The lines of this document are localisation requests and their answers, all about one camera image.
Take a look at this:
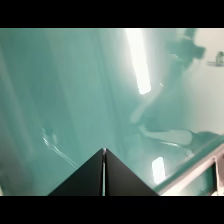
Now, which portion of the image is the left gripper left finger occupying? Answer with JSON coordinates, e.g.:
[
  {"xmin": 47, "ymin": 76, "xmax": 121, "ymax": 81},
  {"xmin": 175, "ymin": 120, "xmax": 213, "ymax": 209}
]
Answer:
[{"xmin": 48, "ymin": 148, "xmax": 105, "ymax": 197}]

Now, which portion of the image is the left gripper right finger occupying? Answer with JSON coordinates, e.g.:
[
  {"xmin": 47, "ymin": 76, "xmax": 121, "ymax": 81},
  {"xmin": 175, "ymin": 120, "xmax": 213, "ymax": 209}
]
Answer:
[{"xmin": 104, "ymin": 148, "xmax": 160, "ymax": 197}]

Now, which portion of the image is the silver frame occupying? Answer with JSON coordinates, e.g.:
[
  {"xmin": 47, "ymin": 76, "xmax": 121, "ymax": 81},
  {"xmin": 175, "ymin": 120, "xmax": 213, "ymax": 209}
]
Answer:
[{"xmin": 158, "ymin": 143, "xmax": 224, "ymax": 197}]

